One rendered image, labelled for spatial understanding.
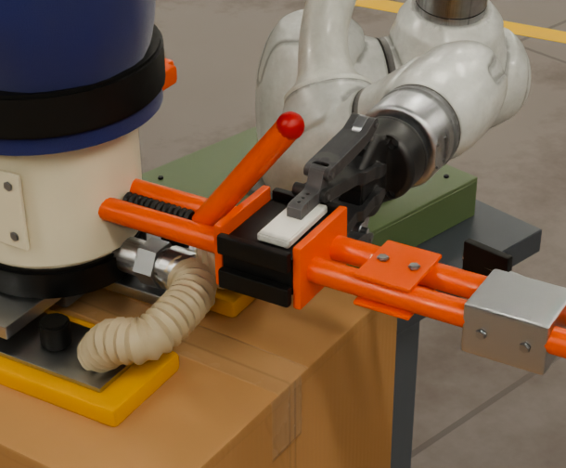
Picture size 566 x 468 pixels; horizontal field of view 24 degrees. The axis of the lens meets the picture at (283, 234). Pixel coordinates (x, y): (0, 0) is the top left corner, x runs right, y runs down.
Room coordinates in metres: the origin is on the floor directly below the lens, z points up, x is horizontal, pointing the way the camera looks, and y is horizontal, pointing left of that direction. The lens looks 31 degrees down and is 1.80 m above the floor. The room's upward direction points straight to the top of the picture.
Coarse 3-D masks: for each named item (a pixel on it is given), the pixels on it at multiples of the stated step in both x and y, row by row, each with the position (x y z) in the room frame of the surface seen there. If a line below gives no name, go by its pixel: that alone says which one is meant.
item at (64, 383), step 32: (32, 320) 1.03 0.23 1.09; (64, 320) 0.99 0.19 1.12; (0, 352) 0.98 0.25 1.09; (32, 352) 0.98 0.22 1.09; (64, 352) 0.98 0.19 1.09; (32, 384) 0.94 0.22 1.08; (64, 384) 0.94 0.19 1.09; (96, 384) 0.93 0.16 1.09; (128, 384) 0.94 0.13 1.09; (160, 384) 0.95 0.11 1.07; (96, 416) 0.91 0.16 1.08
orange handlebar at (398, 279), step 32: (160, 192) 1.06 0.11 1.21; (128, 224) 1.03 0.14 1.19; (160, 224) 1.01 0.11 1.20; (192, 224) 1.00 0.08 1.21; (352, 256) 0.96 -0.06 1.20; (384, 256) 0.93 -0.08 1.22; (416, 256) 0.94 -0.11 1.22; (352, 288) 0.91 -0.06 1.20; (384, 288) 0.90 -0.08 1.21; (416, 288) 0.90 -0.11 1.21; (448, 288) 0.91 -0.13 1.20; (448, 320) 0.87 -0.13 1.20
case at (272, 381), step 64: (256, 320) 1.06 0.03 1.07; (320, 320) 1.06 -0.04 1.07; (384, 320) 1.10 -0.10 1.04; (0, 384) 0.96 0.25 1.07; (192, 384) 0.96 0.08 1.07; (256, 384) 0.96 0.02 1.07; (320, 384) 1.00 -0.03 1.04; (384, 384) 1.11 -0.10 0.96; (0, 448) 0.88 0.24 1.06; (64, 448) 0.87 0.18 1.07; (128, 448) 0.87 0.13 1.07; (192, 448) 0.87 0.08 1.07; (256, 448) 0.91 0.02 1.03; (320, 448) 1.00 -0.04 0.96; (384, 448) 1.11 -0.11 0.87
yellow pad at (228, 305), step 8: (168, 240) 1.14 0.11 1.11; (192, 248) 1.15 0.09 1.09; (216, 296) 1.07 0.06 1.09; (224, 296) 1.07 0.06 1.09; (232, 296) 1.07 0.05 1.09; (240, 296) 1.07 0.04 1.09; (248, 296) 1.08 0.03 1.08; (216, 304) 1.07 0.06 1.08; (224, 304) 1.07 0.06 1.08; (232, 304) 1.06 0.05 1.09; (240, 304) 1.07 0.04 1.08; (248, 304) 1.08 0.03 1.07; (216, 312) 1.07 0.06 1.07; (224, 312) 1.07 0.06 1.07; (232, 312) 1.06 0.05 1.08
